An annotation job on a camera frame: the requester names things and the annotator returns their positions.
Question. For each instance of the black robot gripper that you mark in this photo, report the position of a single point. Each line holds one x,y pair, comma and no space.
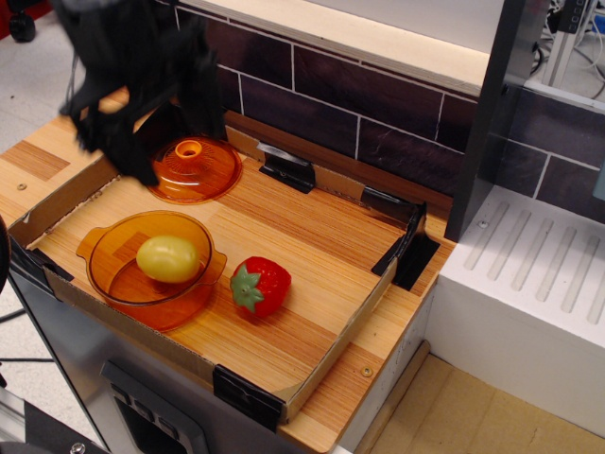
137,55

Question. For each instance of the yellow toy potato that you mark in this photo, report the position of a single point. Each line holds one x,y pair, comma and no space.
168,259

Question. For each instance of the cardboard fence with black tape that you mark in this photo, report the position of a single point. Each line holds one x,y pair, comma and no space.
320,353

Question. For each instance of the orange transparent pot lid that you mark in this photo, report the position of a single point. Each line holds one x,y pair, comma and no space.
195,169

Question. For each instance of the orange transparent plastic pot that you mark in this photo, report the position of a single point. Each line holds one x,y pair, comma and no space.
110,255

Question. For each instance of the red toy strawberry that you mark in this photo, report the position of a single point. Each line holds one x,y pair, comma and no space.
260,286

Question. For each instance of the white toy sink drainboard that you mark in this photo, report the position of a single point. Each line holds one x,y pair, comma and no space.
519,304

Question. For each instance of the grey vertical post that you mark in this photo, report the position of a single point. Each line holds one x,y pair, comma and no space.
512,56

